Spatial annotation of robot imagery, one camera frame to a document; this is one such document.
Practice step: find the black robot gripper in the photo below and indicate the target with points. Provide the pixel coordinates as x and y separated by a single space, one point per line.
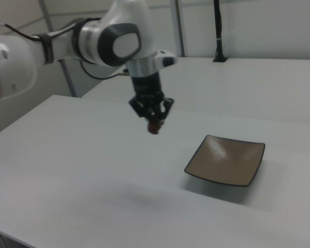
146 85

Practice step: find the small round brown food item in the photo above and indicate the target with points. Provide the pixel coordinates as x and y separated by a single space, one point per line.
154 127

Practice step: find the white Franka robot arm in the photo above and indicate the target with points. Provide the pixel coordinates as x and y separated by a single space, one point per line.
67 44

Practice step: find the square brown ceramic plate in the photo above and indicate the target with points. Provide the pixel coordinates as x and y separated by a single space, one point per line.
226 162

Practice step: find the grey metal frame post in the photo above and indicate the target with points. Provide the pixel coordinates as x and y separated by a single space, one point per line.
178 28
67 77

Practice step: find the black camera stand pole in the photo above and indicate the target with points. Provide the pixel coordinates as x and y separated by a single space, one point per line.
219 31

